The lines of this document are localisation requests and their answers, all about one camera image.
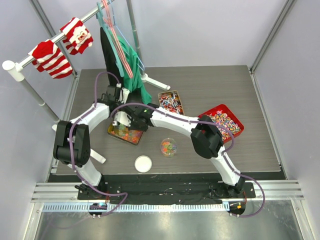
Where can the blue hanger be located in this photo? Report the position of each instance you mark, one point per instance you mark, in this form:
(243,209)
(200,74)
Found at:
(140,63)

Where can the gold tin of ball lollipops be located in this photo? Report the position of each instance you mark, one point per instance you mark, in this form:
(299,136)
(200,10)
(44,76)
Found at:
(170,101)

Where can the black cloth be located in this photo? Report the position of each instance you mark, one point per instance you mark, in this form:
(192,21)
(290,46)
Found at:
(132,84)

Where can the clothes rack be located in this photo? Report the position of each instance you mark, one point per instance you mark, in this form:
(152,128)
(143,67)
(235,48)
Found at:
(15,68)

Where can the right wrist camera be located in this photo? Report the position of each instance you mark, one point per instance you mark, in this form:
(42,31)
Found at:
(121,118)

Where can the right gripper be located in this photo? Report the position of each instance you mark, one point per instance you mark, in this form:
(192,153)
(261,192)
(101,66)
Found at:
(144,128)

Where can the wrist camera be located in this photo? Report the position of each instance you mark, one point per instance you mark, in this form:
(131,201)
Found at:
(122,93)
(121,118)

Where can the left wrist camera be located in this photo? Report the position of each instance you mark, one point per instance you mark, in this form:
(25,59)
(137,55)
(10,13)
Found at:
(122,93)

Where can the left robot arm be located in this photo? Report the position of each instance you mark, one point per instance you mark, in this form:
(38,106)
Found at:
(72,145)

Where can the gold tin of gummy candies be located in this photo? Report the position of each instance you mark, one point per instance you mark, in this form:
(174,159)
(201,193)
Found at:
(122,132)

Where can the clear plastic jar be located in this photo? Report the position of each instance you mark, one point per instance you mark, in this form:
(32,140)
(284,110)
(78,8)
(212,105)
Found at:
(168,147)

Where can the teal hanger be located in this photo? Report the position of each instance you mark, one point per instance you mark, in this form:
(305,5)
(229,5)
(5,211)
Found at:
(110,37)

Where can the green cloth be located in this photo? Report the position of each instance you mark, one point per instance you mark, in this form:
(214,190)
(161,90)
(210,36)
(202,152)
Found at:
(135,83)

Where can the pink hanger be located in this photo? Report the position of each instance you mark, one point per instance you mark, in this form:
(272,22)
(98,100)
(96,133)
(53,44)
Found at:
(118,46)

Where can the red white striped sock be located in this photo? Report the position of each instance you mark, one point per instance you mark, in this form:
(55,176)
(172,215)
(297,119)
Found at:
(48,57)

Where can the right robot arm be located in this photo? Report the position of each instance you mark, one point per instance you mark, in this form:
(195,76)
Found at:
(205,136)

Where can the white jar lid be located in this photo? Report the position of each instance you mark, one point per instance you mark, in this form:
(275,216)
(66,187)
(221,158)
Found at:
(143,164)

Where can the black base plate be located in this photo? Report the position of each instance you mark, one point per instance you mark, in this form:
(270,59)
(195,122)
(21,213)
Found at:
(160,189)

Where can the slotted cable duct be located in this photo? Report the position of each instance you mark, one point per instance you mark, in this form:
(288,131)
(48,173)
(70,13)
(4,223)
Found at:
(60,207)

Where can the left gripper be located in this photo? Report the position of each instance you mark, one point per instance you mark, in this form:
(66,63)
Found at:
(119,102)

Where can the santa striped sock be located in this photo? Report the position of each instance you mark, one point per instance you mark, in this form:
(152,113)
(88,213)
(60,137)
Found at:
(76,38)

